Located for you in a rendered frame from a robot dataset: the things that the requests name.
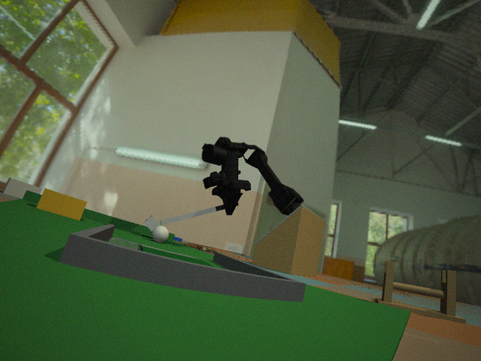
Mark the grey ball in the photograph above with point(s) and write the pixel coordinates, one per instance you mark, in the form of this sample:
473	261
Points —
160	234

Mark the green putting mat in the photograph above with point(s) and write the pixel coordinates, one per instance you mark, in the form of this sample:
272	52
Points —
51	311

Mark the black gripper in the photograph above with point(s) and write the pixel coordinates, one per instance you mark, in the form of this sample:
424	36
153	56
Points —
231	192

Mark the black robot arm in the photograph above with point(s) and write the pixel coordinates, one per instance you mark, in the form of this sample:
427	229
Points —
226	153

